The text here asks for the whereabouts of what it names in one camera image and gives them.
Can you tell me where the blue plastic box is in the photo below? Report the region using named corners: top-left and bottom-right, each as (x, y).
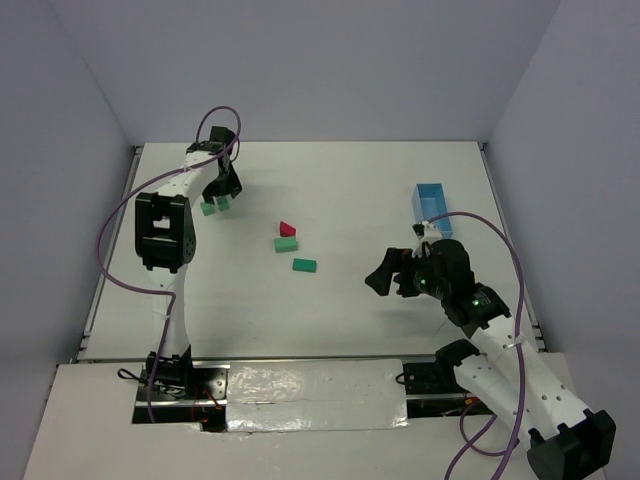
top-left (412, 183), bottom-right (448, 223)

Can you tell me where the small green cube block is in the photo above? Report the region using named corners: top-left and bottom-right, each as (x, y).
top-left (200, 202), bottom-right (216, 216)

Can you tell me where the dark green rectangular block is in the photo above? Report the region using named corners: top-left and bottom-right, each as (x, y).
top-left (292, 258), bottom-right (317, 273)

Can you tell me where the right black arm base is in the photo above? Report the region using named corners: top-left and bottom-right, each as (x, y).
top-left (395, 340), bottom-right (479, 419)

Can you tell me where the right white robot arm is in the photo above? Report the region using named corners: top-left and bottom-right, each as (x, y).
top-left (365, 240), bottom-right (616, 479)

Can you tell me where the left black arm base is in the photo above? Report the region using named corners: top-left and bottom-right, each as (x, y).
top-left (117, 350), bottom-right (229, 432)

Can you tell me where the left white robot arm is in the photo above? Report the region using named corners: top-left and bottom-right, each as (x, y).
top-left (134, 126), bottom-right (242, 359)

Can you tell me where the light green rectangular block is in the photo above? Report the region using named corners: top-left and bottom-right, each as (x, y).
top-left (274, 236), bottom-right (298, 253)

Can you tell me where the red triangular wood block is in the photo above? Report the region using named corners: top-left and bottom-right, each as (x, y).
top-left (279, 221), bottom-right (297, 238)

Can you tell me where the silver tape patch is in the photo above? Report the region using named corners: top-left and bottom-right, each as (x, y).
top-left (225, 359), bottom-right (408, 433)

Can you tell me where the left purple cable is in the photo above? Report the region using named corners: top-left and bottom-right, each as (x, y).
top-left (95, 105), bottom-right (244, 421)

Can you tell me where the purple cable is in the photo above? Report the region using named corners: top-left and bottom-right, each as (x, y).
top-left (424, 211), bottom-right (527, 480)
top-left (95, 105), bottom-right (244, 421)

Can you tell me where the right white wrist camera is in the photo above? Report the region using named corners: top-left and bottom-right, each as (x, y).
top-left (412, 221), bottom-right (443, 256)

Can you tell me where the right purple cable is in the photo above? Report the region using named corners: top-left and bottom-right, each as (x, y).
top-left (424, 211), bottom-right (527, 480)

